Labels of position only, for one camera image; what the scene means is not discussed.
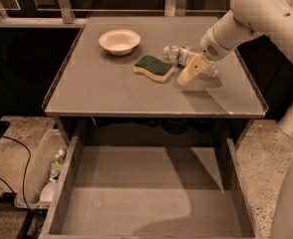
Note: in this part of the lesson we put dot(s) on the clear plastic water bottle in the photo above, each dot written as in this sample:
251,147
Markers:
180,56

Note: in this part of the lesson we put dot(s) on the grey cabinet with top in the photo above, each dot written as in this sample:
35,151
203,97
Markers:
94,83

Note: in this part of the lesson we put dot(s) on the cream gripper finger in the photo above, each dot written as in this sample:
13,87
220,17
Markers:
195,66

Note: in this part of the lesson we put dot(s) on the green yellow sponge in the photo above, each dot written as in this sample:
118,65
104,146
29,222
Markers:
153,68

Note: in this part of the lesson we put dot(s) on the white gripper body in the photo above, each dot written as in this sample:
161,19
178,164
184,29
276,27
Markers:
211,48

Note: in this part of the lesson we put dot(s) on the small bottle in bin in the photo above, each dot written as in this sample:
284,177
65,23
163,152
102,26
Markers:
57,164

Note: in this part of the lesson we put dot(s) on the clear plastic storage bin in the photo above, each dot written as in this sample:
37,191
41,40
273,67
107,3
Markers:
38,171

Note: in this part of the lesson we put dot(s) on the open grey top drawer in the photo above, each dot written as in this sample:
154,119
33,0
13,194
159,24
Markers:
151,192

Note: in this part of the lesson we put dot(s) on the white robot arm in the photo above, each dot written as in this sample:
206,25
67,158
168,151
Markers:
245,21

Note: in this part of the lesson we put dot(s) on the metal railing frame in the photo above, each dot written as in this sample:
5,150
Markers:
86,7

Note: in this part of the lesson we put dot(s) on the white bowl in bin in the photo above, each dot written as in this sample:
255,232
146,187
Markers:
48,191

